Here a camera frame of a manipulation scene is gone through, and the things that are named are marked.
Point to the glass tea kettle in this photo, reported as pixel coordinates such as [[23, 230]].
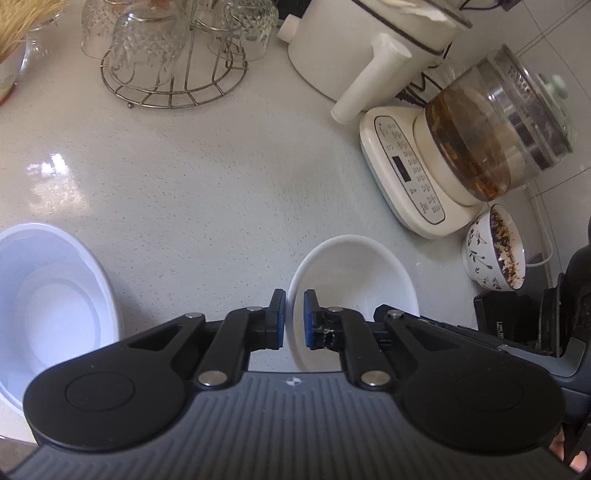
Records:
[[489, 129]]

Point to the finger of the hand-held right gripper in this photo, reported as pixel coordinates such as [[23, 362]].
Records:
[[461, 331]]

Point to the white kettle heating base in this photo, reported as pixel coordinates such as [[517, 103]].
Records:
[[392, 152]]

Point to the floral ceramic bowl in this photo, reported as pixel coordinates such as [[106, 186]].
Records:
[[480, 258]]

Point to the person's right hand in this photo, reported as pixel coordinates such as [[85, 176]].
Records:
[[579, 464]]

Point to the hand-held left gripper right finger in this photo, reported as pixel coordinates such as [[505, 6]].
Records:
[[308, 318]]

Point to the vase with dried straw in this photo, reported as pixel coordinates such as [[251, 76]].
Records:
[[23, 18]]

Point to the white electric pot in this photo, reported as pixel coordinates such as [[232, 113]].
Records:
[[332, 55]]

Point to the white ceramic mushroom bowl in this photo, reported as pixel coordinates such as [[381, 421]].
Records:
[[11, 69]]

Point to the cluster of cut-glass cups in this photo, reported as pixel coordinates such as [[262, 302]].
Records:
[[143, 46]]

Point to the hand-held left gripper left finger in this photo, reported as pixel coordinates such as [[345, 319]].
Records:
[[277, 318]]

